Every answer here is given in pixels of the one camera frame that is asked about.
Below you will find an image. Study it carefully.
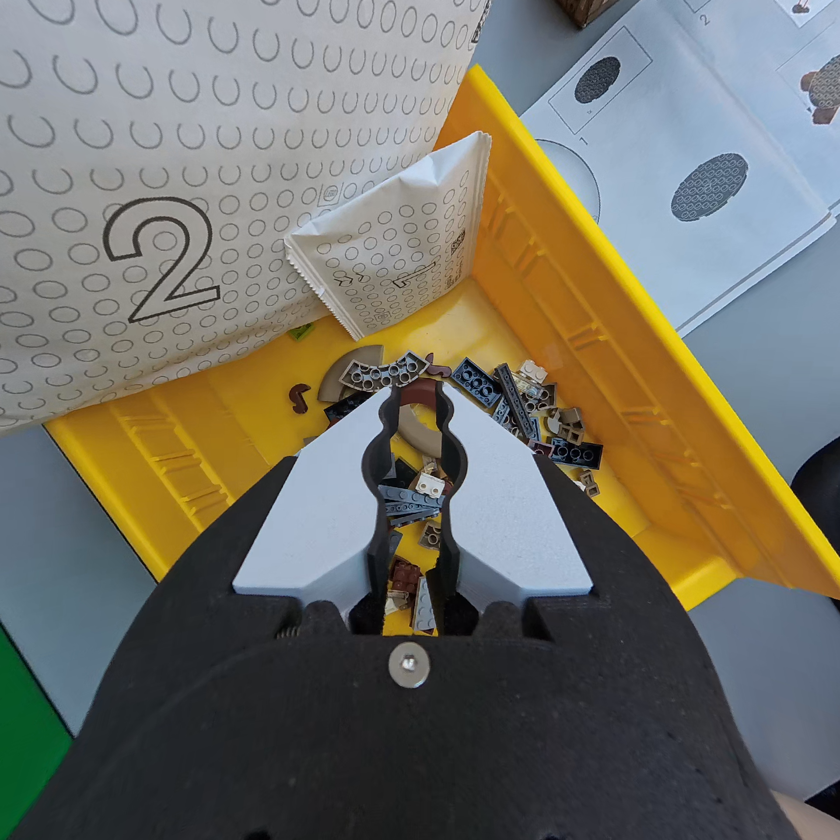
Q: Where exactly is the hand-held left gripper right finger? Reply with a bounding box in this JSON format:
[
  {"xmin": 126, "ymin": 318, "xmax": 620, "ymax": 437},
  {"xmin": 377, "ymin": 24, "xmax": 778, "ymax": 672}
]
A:
[{"xmin": 430, "ymin": 382, "xmax": 595, "ymax": 636}]

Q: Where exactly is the yellow plastic bin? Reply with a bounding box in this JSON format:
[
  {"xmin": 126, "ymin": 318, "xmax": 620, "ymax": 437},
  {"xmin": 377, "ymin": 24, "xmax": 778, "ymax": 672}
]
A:
[{"xmin": 42, "ymin": 63, "xmax": 840, "ymax": 636}]

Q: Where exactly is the green plastic bin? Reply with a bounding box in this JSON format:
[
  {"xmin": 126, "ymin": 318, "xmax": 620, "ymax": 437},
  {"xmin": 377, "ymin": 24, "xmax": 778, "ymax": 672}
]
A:
[{"xmin": 0, "ymin": 623, "xmax": 73, "ymax": 815}]

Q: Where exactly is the large white paper bag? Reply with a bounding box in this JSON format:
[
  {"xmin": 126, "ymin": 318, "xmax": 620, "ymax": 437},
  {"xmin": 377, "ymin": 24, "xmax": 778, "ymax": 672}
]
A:
[{"xmin": 0, "ymin": 0, "xmax": 493, "ymax": 439}]

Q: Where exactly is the pile of toy bricks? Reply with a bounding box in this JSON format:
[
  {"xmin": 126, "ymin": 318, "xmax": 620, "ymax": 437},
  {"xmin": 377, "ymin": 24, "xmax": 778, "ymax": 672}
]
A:
[{"xmin": 302, "ymin": 344, "xmax": 605, "ymax": 636}]

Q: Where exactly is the person's beige trouser leg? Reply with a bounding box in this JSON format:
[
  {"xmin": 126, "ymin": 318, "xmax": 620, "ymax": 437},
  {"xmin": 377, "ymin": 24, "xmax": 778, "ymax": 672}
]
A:
[{"xmin": 766, "ymin": 787, "xmax": 840, "ymax": 840}]

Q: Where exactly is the small white paper bag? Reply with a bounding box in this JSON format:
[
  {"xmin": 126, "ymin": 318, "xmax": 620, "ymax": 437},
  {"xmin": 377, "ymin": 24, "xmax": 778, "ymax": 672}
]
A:
[{"xmin": 284, "ymin": 130, "xmax": 493, "ymax": 342}]

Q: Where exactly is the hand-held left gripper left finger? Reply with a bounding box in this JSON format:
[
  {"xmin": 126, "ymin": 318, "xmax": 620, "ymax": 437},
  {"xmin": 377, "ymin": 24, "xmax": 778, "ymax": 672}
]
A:
[{"xmin": 231, "ymin": 384, "xmax": 403, "ymax": 636}]

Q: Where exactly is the instruction booklet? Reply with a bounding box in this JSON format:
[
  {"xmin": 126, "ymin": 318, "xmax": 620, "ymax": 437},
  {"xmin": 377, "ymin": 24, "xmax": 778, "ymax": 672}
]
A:
[{"xmin": 518, "ymin": 0, "xmax": 840, "ymax": 339}]

